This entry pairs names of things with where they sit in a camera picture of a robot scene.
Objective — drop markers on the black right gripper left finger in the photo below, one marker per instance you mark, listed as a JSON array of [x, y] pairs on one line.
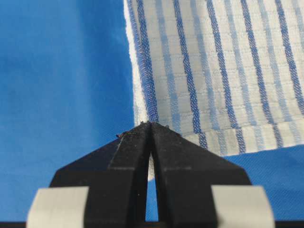
[[105, 189]]

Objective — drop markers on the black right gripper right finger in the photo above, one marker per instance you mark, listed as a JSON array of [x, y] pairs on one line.
[[198, 189]]

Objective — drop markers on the white blue striped towel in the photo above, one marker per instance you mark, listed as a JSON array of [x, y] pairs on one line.
[[228, 75]]

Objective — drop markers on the blue table cloth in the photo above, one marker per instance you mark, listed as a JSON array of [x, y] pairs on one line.
[[66, 88]]

